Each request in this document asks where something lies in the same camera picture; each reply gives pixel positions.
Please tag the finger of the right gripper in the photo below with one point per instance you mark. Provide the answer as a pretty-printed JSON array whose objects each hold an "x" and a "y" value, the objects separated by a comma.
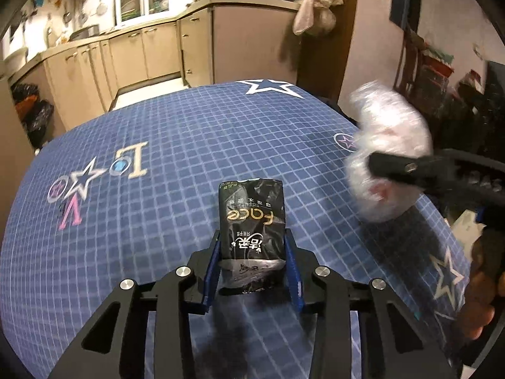
[{"x": 418, "y": 172}]

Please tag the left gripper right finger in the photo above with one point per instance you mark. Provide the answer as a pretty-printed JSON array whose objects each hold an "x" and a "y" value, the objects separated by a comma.
[{"x": 393, "y": 342}]

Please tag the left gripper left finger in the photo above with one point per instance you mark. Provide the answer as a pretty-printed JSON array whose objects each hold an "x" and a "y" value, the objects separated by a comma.
[{"x": 112, "y": 343}]

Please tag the clear plastic bag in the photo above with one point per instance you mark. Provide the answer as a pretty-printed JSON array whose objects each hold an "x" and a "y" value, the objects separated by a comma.
[{"x": 387, "y": 124}]

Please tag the black tissue packet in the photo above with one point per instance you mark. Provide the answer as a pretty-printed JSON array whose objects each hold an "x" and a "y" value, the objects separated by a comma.
[{"x": 252, "y": 229}]

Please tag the person right hand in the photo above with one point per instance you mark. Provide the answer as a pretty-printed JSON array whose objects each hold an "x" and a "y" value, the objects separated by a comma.
[{"x": 478, "y": 312}]

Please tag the dark wooden dining table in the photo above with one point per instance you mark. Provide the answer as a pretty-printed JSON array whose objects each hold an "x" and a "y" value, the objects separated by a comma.
[{"x": 472, "y": 121}]

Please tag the dark wooden chair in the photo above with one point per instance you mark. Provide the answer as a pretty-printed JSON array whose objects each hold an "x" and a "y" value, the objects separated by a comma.
[{"x": 410, "y": 61}]

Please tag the hanging cloth bags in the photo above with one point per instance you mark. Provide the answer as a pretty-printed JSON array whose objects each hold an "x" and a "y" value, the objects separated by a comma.
[{"x": 315, "y": 17}]

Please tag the beige lower cabinets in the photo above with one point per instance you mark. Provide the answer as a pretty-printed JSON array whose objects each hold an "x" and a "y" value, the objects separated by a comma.
[{"x": 212, "y": 42}]

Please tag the black garbage bag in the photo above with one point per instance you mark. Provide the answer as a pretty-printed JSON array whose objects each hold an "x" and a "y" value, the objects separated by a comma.
[{"x": 34, "y": 113}]

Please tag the silver rice cooker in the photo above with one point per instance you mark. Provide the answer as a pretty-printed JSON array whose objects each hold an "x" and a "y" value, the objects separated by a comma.
[{"x": 85, "y": 33}]

